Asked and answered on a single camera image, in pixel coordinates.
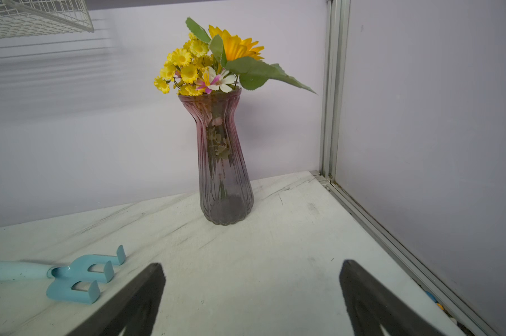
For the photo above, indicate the white wire wall basket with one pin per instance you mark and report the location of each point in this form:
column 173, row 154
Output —
column 40, row 18

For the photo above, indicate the yellow artificial flower bouquet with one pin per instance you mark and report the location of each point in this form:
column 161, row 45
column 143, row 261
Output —
column 215, row 61

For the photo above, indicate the purple ribbed glass vase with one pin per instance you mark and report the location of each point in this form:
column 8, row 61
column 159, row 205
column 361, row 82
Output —
column 226, row 195

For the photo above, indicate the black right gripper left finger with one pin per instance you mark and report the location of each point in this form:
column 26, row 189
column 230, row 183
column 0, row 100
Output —
column 132, row 310

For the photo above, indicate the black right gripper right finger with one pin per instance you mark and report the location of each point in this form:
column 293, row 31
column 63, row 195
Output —
column 374, row 310

